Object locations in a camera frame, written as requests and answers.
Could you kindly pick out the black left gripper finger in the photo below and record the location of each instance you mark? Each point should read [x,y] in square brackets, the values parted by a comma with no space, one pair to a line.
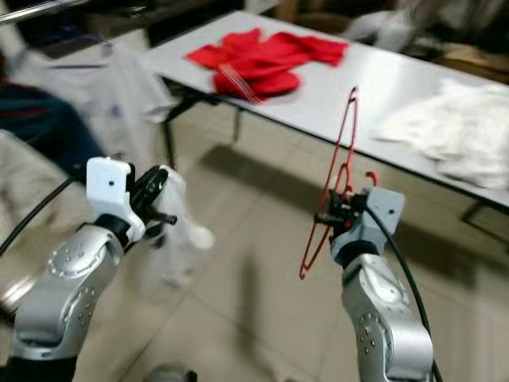
[164,217]

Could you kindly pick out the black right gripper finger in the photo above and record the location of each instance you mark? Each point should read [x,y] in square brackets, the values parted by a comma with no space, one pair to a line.
[326,219]
[336,200]

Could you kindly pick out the red plastic hanger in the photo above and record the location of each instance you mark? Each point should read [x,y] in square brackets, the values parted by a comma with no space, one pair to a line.
[332,169]

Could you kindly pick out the cream white garment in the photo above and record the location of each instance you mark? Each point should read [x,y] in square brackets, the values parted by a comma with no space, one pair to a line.
[445,131]

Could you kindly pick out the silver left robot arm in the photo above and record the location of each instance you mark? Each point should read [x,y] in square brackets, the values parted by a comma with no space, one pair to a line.
[64,302]

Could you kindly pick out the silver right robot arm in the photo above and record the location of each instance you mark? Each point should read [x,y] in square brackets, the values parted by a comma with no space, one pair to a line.
[386,318]

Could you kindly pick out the white t-shirt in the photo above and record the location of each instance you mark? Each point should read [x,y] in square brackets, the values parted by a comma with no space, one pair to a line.
[103,91]

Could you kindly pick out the blue jeans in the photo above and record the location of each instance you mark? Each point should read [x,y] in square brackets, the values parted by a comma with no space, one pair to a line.
[48,127]

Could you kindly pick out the beige shirt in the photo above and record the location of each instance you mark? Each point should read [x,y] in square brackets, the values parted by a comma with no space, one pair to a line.
[24,191]

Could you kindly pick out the white folding table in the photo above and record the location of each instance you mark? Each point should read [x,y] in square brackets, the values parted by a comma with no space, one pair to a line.
[366,72]

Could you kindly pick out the red garment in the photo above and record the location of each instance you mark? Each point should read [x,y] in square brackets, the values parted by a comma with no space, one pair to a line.
[266,64]

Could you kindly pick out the grey robot leg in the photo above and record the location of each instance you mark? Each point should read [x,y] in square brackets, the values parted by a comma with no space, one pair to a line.
[169,374]

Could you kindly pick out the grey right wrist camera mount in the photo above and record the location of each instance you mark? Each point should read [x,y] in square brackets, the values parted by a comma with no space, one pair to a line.
[386,208]

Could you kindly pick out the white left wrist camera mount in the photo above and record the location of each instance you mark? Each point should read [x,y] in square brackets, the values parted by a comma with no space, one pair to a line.
[107,181]

